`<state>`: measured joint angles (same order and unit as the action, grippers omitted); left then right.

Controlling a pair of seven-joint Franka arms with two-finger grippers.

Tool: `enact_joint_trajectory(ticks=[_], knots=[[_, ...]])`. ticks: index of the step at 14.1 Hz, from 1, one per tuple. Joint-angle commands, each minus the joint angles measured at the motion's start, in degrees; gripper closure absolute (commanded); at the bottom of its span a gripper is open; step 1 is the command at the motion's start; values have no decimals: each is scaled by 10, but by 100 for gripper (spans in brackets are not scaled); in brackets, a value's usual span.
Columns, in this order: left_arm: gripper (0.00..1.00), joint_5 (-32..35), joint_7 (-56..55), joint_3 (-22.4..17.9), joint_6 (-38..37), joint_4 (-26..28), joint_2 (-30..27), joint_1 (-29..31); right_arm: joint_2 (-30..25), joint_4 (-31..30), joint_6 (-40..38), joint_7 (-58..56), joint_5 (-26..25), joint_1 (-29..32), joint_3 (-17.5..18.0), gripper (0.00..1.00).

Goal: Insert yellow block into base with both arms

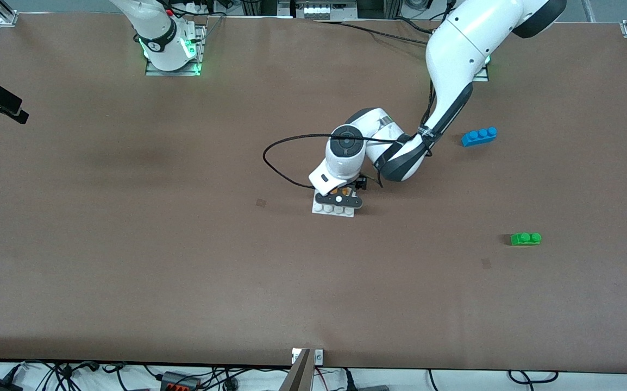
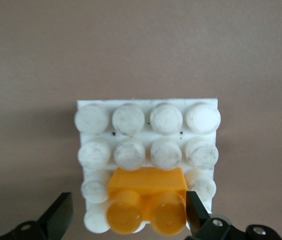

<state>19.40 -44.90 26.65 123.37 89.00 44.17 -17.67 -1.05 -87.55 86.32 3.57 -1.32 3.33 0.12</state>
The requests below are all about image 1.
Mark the white studded base plate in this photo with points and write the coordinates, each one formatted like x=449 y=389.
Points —
x=340 y=212

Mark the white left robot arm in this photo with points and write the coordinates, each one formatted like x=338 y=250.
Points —
x=455 y=49

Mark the blue three-stud block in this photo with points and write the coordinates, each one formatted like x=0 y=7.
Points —
x=479 y=137

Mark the green two-stud block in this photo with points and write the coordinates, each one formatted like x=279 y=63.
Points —
x=525 y=239

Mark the white power strip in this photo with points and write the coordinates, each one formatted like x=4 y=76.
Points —
x=316 y=11

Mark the black box with red connectors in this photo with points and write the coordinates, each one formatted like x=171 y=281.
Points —
x=180 y=382

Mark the black power adapter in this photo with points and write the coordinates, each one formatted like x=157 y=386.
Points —
x=1 y=385

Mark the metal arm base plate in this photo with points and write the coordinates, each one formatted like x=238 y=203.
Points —
x=482 y=73
x=200 y=51

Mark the metal table edge bracket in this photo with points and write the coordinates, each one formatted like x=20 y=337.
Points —
x=303 y=369

